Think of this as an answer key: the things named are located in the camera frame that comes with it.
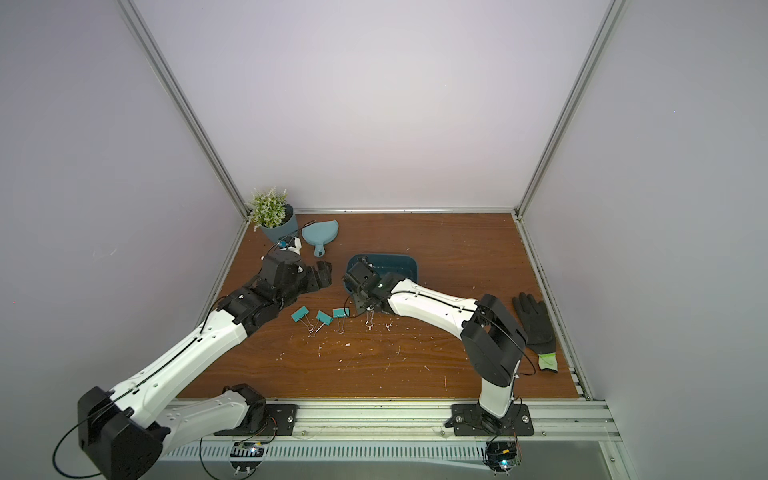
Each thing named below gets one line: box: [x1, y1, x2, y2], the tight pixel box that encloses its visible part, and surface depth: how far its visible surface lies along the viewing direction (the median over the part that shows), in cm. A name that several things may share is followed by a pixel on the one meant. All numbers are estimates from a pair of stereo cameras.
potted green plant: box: [248, 187, 299, 243], surface depth 102 cm
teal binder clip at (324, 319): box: [315, 310, 334, 333], surface depth 92 cm
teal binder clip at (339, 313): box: [332, 307, 350, 335], surface depth 93 cm
